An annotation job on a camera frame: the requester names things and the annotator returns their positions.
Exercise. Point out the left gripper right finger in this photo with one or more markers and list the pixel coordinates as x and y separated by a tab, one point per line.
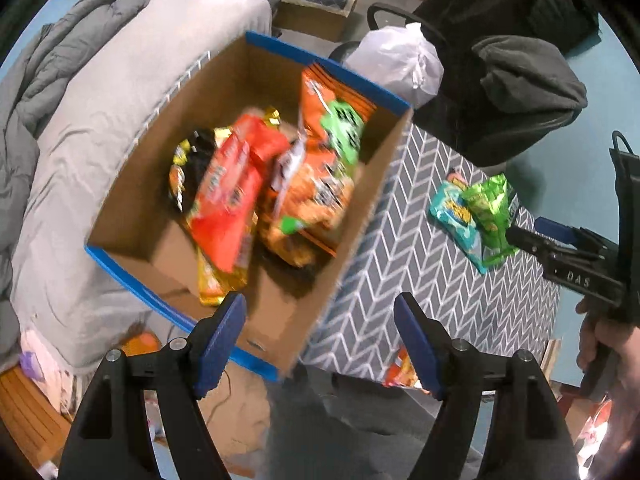
528	437

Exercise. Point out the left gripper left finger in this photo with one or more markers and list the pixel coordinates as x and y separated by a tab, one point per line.
110	436

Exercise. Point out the green pea snack bag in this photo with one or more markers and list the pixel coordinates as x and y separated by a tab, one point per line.
494	206

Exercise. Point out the teal chip bag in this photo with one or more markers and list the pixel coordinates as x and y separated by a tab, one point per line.
448	208

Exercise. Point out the red orange snack bag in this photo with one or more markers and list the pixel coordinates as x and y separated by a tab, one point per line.
228	193

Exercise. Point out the orange green snack bag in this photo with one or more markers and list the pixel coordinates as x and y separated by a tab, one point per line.
313	182

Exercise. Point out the long yellow snack pack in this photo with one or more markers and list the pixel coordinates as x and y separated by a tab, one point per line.
214	284

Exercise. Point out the black snack bag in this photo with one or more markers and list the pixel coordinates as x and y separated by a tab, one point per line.
189	164

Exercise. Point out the small orange snack pack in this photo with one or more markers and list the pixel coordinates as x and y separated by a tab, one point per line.
401	373

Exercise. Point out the grey trouser leg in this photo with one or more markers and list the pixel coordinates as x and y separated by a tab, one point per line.
330	426

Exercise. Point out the blue cardboard box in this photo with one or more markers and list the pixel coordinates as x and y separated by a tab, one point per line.
145	244

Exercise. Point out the black office chair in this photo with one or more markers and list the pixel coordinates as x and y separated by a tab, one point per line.
506	81

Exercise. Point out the white plastic bag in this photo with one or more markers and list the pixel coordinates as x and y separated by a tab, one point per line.
400	60

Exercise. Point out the grey bed duvet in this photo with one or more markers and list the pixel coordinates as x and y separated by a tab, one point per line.
73	107

